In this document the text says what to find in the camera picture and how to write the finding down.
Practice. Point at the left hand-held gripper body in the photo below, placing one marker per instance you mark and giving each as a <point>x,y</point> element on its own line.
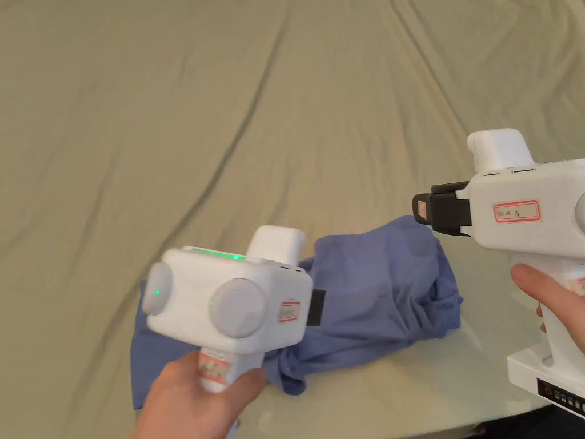
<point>215,297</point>

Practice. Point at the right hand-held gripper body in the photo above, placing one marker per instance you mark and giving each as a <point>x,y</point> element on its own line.
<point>525,215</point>

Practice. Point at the person's right hand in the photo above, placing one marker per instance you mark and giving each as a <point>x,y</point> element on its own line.
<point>550,292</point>

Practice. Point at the person's left hand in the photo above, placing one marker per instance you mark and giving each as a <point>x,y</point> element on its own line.
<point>192,398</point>

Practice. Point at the blue shirt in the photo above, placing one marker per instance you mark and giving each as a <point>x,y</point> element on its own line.
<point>365,292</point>

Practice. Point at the bed with pale green sheet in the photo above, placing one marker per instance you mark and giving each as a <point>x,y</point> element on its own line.
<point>183,114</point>

